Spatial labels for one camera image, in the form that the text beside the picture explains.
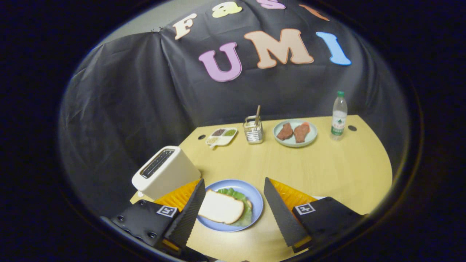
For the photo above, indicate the white divided bean dish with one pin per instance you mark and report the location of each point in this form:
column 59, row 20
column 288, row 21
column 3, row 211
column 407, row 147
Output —
column 224, row 140

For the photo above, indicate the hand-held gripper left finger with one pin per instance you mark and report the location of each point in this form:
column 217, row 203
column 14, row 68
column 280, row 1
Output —
column 189, row 214

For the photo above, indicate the pale green plate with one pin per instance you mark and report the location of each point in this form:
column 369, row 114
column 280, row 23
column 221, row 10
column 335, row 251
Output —
column 312, row 135

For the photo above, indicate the green lettuce leaf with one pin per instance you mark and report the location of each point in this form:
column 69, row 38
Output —
column 248, row 215

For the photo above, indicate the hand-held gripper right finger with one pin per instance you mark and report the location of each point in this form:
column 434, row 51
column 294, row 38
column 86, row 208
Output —
column 280, row 214

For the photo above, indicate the dark brown meat patty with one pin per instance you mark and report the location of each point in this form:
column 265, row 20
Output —
column 285, row 131

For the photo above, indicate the orange-edged brown meat patty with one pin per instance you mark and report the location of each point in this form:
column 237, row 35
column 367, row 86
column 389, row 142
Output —
column 301, row 133

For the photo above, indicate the round-topped bread slice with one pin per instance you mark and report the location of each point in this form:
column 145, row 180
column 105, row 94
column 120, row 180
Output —
column 220, row 207

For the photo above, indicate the black backdrop cloth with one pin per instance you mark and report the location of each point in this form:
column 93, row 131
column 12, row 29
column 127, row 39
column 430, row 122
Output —
column 127, row 91

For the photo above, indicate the light wooden stick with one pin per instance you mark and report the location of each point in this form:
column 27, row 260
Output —
column 257, row 114

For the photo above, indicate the blue plate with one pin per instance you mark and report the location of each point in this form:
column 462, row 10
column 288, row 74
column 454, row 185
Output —
column 253, row 194

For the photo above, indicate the white toaster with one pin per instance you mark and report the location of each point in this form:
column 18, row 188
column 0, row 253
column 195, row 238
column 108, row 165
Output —
column 171, row 178

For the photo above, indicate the clear plastic water bottle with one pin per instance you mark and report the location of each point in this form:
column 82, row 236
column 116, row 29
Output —
column 338, row 123

